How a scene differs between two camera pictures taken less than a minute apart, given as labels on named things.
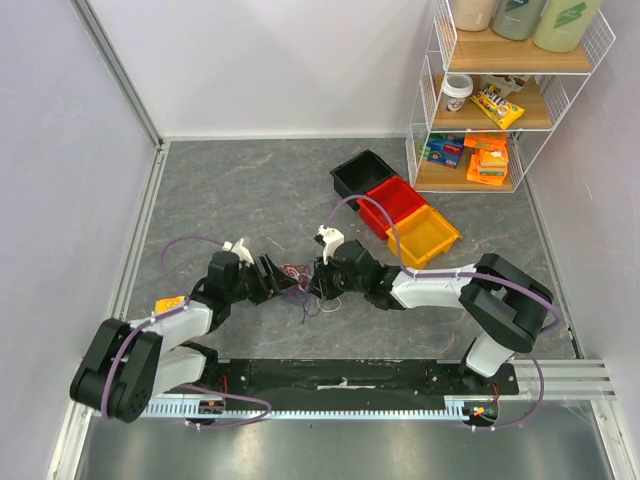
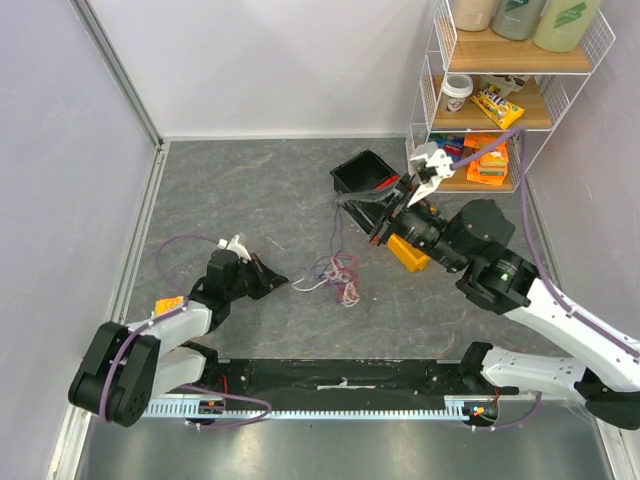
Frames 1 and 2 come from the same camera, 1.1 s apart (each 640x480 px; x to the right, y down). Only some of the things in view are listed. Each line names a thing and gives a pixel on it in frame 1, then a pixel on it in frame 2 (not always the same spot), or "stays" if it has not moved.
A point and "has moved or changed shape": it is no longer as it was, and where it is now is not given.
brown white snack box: (506, 83) stays
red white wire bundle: (300, 293) has moved or changed shape
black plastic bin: (358, 175) stays
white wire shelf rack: (486, 109) stays
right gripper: (321, 277) -> (388, 216)
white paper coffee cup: (456, 88) stays
